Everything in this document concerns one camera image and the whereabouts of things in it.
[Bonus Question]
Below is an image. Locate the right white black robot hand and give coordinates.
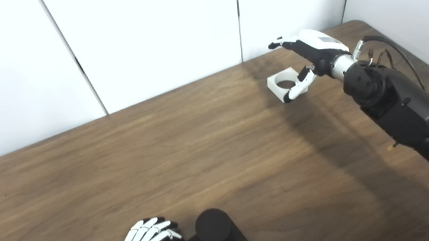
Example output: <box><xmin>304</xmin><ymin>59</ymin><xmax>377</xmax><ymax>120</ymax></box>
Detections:
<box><xmin>266</xmin><ymin>22</ymin><xmax>360</xmax><ymax>105</ymax></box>

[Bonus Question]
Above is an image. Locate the white square piece with hole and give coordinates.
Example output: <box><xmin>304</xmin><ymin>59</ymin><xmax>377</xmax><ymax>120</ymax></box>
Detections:
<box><xmin>265</xmin><ymin>63</ymin><xmax>316</xmax><ymax>106</ymax></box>

